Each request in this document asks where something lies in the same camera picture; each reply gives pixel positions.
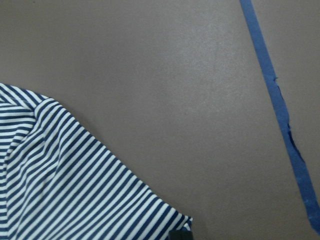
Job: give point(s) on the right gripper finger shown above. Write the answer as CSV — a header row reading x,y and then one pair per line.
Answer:
x,y
180,235

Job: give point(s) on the blue white striped polo shirt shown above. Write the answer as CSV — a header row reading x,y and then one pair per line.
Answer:
x,y
58,182

